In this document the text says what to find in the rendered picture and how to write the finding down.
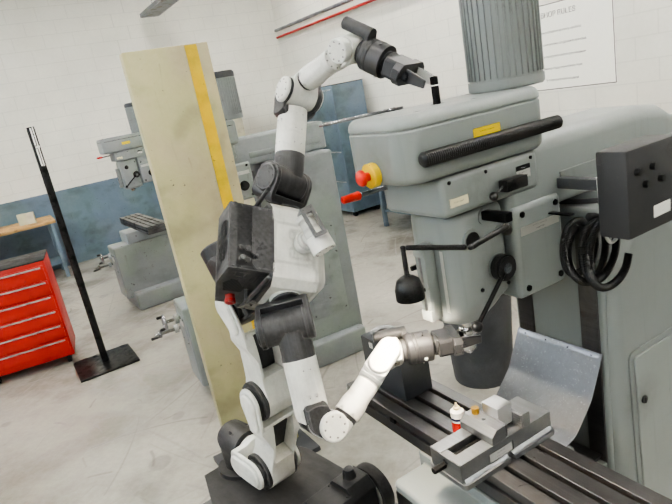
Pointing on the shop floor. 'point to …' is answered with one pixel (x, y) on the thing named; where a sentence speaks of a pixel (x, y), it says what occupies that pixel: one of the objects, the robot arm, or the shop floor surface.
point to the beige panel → (193, 194)
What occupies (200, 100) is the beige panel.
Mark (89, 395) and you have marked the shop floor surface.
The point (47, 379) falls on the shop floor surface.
